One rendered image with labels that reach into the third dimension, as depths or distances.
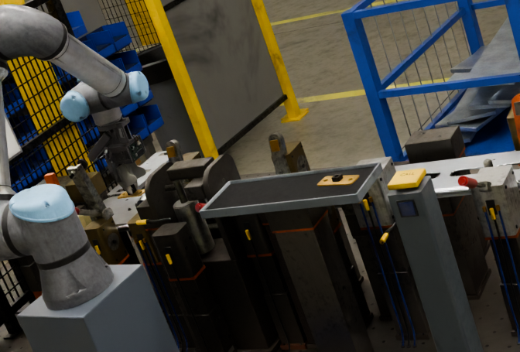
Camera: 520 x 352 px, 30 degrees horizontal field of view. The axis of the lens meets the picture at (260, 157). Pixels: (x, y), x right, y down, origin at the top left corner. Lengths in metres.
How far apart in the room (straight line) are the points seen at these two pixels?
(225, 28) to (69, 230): 3.94
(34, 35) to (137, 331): 0.66
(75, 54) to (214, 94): 3.48
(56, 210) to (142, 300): 0.28
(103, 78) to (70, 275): 0.53
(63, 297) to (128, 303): 0.13
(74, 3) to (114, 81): 3.03
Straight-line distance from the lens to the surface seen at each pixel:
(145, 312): 2.08
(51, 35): 2.13
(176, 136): 5.95
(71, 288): 2.01
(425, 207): 1.85
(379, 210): 2.08
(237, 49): 5.89
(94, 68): 2.27
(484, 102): 4.48
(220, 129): 5.66
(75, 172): 2.50
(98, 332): 1.98
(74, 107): 2.44
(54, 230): 1.97
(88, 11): 5.41
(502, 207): 2.00
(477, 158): 2.27
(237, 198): 2.04
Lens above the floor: 1.88
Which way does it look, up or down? 19 degrees down
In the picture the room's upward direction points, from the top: 20 degrees counter-clockwise
